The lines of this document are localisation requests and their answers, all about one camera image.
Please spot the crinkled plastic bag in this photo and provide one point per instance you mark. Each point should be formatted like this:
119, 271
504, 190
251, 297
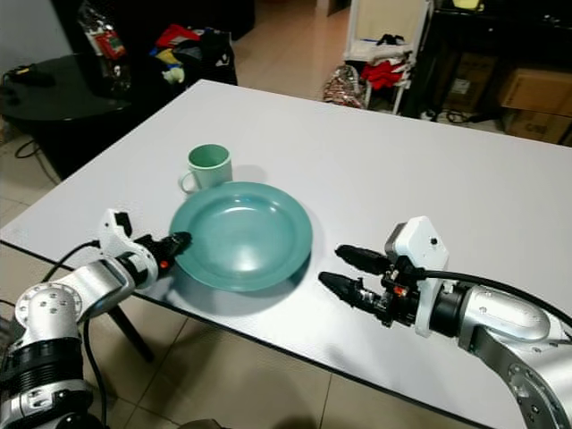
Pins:
343, 88

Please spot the red packet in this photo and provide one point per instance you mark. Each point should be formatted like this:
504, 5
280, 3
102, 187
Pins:
177, 36

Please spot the black cabinet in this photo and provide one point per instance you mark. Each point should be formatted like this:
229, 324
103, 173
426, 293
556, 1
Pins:
500, 36

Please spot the brown cardboard box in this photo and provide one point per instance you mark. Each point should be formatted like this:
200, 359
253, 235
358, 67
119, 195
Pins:
536, 91

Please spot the yellow and blue toy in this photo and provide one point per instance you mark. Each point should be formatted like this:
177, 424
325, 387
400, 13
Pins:
168, 56

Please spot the clear snack bag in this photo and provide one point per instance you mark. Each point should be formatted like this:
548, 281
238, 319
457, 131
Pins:
105, 45

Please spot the red cloth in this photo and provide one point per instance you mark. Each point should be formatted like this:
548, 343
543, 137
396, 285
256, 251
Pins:
382, 74

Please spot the light green mug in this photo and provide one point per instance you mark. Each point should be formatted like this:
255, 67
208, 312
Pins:
209, 168

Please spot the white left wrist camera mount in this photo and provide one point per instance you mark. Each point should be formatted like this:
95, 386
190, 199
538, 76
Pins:
116, 231

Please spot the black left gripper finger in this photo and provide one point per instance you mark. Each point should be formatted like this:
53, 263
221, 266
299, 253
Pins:
179, 241

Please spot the teal plate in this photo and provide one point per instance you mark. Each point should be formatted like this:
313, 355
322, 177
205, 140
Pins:
241, 237

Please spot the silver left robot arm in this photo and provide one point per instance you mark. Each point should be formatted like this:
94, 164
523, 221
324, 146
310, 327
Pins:
54, 306

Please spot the black table leg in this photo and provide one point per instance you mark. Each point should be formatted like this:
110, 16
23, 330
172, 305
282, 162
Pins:
132, 335

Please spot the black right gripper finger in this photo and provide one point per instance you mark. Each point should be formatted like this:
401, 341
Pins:
365, 260
352, 292

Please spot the small black device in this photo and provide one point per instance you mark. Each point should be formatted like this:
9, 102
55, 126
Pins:
31, 77

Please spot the black side table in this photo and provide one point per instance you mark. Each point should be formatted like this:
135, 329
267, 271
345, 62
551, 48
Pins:
63, 112

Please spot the white rack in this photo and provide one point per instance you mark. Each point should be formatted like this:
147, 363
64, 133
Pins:
389, 31

